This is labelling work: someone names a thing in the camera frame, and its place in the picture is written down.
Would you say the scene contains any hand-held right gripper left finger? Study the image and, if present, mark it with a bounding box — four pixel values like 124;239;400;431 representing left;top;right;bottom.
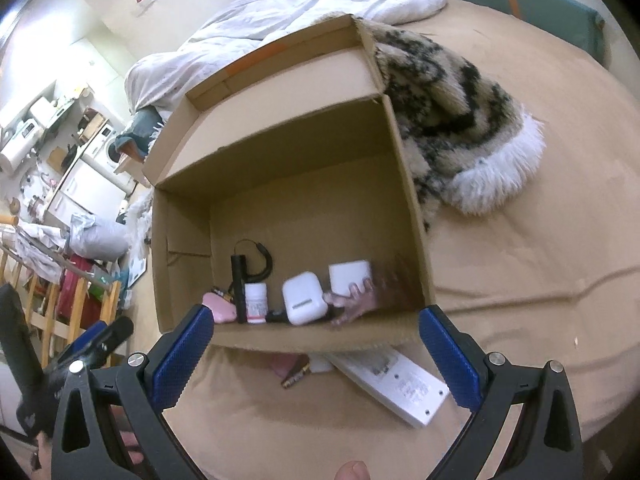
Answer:
51;304;216;480

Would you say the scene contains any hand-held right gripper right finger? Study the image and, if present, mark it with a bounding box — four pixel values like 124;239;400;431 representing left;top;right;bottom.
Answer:
417;305;585;480

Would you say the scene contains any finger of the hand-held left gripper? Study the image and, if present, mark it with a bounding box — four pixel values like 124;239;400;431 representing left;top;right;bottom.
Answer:
75;316;135;367
62;322;109;362

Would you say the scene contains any pink plastic object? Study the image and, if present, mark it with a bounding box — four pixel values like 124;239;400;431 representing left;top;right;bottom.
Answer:
202;292;237;325

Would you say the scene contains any white pill bottle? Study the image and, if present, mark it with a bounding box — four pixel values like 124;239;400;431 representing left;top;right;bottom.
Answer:
244;282;269;325

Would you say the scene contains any black flashlight with cord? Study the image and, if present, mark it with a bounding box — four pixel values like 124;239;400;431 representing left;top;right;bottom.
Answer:
230;238;274;324

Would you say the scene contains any pink-handled brown brush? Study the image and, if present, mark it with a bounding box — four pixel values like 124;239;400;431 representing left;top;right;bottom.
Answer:
325;255;422;329

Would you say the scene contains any white charger adapter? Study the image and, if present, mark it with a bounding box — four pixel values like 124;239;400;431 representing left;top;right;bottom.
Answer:
328;259;374;297

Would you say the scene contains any white earbuds case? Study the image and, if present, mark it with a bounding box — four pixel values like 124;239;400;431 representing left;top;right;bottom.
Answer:
281;271;329;326

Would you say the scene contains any brown cardboard box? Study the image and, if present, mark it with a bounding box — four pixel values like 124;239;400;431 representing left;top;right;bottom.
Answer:
142;14;437;356

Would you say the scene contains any person's left hand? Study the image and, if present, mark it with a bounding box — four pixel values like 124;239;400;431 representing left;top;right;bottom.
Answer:
109;405;146;467

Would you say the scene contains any red cloth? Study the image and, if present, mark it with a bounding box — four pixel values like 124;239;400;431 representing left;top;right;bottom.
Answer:
55;255;109;322

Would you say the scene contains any wooden rack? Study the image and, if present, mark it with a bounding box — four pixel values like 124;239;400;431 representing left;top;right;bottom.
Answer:
0;214;124;363

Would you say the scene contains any white power strip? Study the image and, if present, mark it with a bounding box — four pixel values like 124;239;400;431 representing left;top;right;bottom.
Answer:
324;347;450;429

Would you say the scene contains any white paper sheet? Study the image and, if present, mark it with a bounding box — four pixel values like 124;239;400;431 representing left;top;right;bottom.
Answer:
122;255;149;289

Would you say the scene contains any white cloth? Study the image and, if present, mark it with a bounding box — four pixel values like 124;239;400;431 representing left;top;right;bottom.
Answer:
15;222;72;282

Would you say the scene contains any grey plastic bag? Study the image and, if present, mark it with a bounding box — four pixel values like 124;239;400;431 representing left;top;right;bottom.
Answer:
70;214;132;262

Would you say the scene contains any small pink object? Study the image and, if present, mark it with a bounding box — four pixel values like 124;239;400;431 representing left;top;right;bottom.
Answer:
271;355;307;379

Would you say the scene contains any beige bed sheet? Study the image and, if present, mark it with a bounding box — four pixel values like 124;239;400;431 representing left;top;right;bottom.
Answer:
165;0;640;480

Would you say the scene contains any person's toe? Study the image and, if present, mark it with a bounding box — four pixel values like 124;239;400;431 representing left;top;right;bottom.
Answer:
335;461;371;480

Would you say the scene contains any white cabinet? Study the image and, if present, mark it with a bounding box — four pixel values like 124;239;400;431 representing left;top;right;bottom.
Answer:
42;160;129;232

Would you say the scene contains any brown bedside table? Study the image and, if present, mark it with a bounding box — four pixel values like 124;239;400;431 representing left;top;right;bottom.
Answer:
115;142;147;176

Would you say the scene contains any white washing machine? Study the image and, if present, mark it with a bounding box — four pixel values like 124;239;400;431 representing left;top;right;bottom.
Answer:
82;127;139;196

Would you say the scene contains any white kitchen appliance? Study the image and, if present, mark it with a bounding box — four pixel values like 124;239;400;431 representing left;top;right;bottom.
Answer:
0;117;42;177

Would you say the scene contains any teal cloth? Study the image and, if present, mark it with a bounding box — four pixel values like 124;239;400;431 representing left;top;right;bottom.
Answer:
112;109;162;161

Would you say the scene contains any fluffy patterned blanket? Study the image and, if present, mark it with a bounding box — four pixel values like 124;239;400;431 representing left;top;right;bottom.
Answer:
120;22;547;248

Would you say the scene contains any white duvet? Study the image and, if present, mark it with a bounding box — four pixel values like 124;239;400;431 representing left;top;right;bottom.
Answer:
124;0;449;117

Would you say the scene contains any teal cushion with orange stripe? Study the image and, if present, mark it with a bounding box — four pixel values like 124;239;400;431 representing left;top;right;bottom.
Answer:
452;0;607;69

